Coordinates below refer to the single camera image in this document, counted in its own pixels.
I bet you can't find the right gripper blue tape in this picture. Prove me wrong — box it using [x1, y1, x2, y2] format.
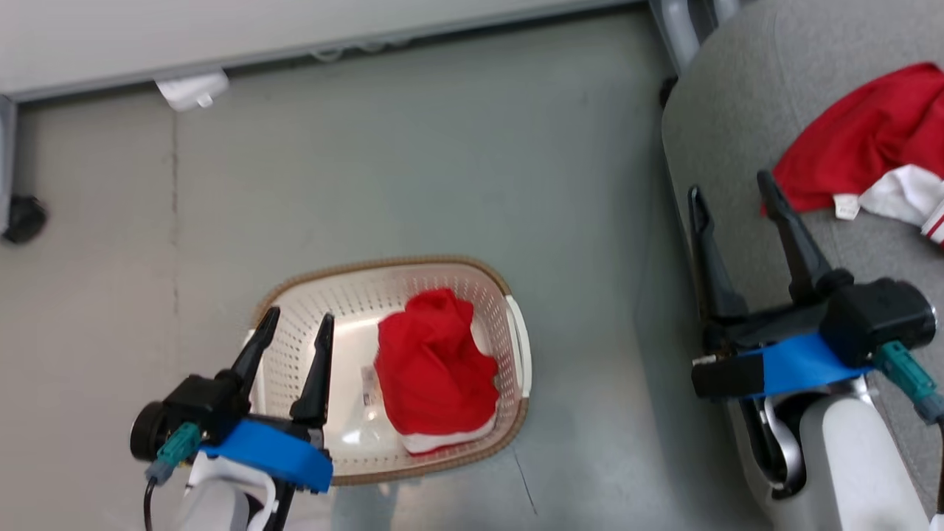
[687, 170, 880, 400]

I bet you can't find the left gripper blue tape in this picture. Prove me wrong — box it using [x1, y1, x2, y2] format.
[199, 307, 336, 494]

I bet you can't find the red and white garment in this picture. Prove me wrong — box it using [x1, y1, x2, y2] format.
[760, 62, 944, 245]

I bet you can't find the grey upholstered chair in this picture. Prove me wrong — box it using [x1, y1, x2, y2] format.
[660, 0, 944, 517]

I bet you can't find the beige perforated laundry basket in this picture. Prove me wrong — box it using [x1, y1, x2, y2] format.
[247, 255, 532, 487]

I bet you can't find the white power strip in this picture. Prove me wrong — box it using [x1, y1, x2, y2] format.
[154, 70, 231, 113]

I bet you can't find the black caster wheel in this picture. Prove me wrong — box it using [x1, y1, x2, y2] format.
[1, 194, 49, 245]

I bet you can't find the left camera cable teal plug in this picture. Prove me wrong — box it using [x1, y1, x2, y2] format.
[142, 422, 202, 531]

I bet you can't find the camera cable teal plug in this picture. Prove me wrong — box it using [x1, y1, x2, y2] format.
[142, 422, 202, 531]
[873, 340, 944, 426]

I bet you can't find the right camera cable teal plug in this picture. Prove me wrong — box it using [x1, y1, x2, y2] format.
[873, 340, 944, 426]

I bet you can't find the grey metal frame leg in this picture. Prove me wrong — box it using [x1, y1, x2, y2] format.
[648, 0, 740, 76]
[0, 94, 18, 231]

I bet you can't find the white coiled cable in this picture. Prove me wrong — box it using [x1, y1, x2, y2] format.
[308, 38, 414, 64]

